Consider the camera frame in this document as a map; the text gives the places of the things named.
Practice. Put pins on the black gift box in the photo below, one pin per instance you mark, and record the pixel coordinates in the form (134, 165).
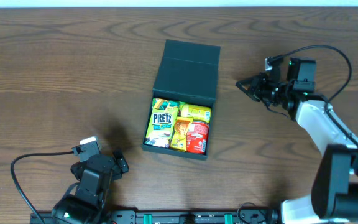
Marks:
(188, 72)

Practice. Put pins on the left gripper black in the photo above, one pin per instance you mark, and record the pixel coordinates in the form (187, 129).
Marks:
(120, 161)

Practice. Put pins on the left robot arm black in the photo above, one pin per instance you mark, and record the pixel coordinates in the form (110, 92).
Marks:
(85, 201)

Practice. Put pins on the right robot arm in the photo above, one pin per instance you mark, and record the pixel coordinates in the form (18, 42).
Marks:
(334, 194)

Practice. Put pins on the red Pringles can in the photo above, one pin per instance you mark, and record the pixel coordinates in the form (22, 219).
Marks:
(197, 137)

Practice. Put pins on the yellow orange snack packet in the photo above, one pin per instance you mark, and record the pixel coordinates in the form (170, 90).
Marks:
(179, 139)

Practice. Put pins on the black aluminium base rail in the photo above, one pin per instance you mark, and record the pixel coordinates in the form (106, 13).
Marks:
(246, 215)

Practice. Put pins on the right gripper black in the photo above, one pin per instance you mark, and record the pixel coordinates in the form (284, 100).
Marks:
(262, 89)

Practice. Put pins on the yellow snack can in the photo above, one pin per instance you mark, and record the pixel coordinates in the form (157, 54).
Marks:
(197, 113)

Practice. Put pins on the Pretz snack box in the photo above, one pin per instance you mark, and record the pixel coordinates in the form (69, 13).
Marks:
(161, 123)

